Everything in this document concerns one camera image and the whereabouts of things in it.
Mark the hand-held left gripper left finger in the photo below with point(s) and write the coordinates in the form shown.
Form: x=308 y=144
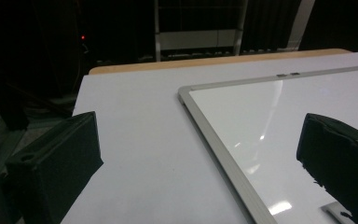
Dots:
x=52 y=168

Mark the red indicator light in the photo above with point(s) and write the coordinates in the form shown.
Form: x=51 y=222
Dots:
x=83 y=37

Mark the grey metal post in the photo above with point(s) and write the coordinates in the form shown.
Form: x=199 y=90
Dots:
x=300 y=25

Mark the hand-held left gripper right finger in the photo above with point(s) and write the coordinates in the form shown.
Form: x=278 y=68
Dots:
x=341 y=161

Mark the grey metal rack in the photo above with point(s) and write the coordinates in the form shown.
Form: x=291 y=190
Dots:
x=192 y=39

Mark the silver framed whiteboard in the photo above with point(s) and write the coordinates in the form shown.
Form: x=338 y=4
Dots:
x=245 y=118

